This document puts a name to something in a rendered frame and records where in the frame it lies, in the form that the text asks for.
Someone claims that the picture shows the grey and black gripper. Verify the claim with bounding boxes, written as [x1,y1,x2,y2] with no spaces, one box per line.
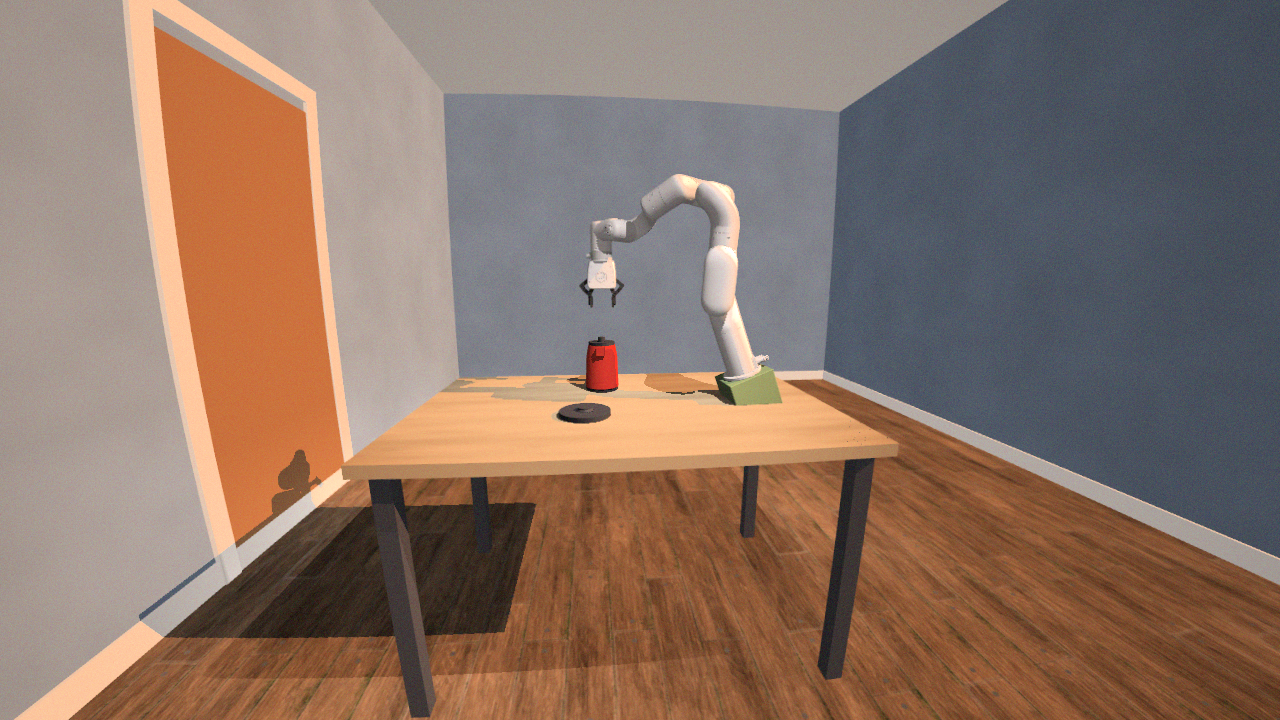
[579,259,625,307]

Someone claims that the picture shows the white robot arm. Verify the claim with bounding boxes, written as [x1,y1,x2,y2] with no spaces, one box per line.
[588,174,769,380]

